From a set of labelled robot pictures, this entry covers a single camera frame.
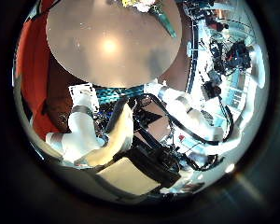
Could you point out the orange sofa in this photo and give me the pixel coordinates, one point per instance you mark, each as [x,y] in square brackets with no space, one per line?
[31,68]

